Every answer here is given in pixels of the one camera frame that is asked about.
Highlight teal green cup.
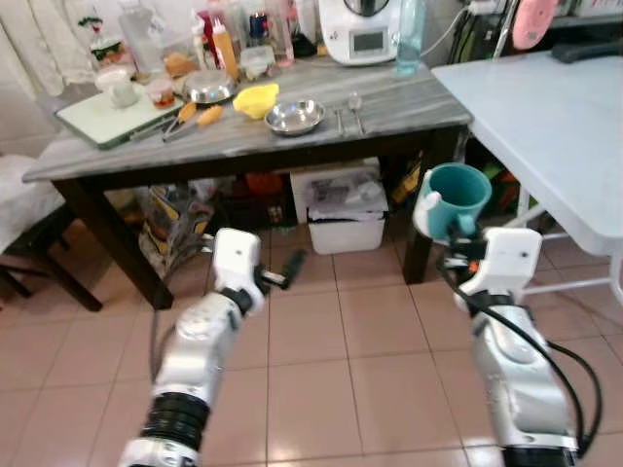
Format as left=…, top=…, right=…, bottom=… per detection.
left=414, top=162, right=494, bottom=244

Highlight white storage bin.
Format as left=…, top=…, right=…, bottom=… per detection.
left=307, top=180, right=387, bottom=256

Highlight dark wooden marble-top table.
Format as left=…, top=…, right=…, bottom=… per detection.
left=21, top=54, right=475, bottom=312

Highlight colourful printed bag pile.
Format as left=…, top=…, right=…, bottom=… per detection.
left=146, top=180, right=210, bottom=264

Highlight white folding table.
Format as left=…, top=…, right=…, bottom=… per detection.
left=431, top=49, right=623, bottom=303

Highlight round stainless steel plate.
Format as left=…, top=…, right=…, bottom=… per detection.
left=264, top=99, right=326, bottom=136

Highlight steel spoon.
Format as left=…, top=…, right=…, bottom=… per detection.
left=348, top=92, right=366, bottom=135

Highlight yellow plastic bowl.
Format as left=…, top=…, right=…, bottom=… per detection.
left=232, top=83, right=280, bottom=120

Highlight dark bag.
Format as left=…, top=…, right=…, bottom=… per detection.
left=453, top=10, right=517, bottom=69

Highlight stainless steel bowl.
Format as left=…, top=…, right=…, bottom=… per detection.
left=182, top=70, right=238, bottom=105

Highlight clear water bottle blue cap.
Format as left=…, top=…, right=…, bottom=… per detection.
left=394, top=0, right=426, bottom=77

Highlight clear lidded food container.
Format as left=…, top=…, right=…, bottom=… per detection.
left=238, top=46, right=275, bottom=79

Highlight long black object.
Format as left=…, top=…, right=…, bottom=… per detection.
left=553, top=39, right=623, bottom=64

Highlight small jar with pink lid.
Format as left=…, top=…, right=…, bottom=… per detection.
left=146, top=78, right=176, bottom=108

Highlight orange squeeze bottle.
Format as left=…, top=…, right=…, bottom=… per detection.
left=211, top=18, right=239, bottom=81

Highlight white food processor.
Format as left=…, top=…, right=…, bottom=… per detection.
left=319, top=0, right=402, bottom=67

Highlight brown bread bun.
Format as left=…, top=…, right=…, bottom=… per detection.
left=164, top=51, right=200, bottom=79

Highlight pale green cutting board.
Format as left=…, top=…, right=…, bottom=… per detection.
left=55, top=90, right=186, bottom=150

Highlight blue drink can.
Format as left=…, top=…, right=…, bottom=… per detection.
left=248, top=10, right=270, bottom=48

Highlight white mug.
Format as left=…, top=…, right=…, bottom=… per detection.
left=95, top=68, right=139, bottom=108

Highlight clear plastic jug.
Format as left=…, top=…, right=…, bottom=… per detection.
left=119, top=0, right=168, bottom=74

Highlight white hanging cloth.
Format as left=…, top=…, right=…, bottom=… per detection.
left=0, top=0, right=103, bottom=93

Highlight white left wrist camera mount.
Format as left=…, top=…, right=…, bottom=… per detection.
left=212, top=229, right=264, bottom=293

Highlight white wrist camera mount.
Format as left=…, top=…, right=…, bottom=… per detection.
left=212, top=229, right=264, bottom=293
left=458, top=228, right=543, bottom=301

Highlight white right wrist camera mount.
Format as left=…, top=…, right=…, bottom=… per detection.
left=458, top=228, right=543, bottom=301

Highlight orange-handled steel tongs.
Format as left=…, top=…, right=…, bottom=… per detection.
left=127, top=102, right=199, bottom=142
left=161, top=105, right=223, bottom=143

